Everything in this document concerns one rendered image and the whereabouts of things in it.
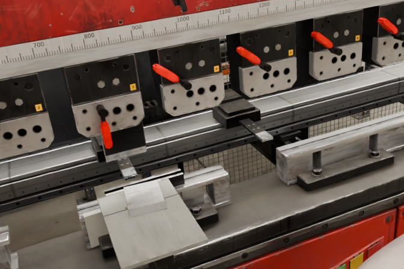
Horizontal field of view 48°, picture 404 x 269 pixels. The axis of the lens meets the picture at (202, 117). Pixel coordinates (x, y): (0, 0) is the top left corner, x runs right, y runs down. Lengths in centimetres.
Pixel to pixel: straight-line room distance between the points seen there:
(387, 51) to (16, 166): 109
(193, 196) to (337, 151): 45
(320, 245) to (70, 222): 184
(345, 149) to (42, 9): 91
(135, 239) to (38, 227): 197
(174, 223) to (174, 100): 28
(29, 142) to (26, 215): 206
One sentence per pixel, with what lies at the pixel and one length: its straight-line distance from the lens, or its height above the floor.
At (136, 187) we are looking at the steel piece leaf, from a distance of 114.
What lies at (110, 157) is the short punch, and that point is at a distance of 111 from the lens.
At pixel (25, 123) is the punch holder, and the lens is 100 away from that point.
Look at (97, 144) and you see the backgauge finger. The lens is 135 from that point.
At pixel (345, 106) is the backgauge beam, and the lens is 170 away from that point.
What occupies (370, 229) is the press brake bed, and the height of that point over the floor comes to 73.
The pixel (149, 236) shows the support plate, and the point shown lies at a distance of 98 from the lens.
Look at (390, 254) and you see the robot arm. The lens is 29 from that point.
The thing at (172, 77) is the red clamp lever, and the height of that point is 128.
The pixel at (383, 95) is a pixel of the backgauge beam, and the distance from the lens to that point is 179.
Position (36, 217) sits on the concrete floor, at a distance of 302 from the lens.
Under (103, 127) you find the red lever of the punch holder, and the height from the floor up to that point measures 121.
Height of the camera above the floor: 160
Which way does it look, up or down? 24 degrees down
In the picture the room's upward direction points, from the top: 6 degrees counter-clockwise
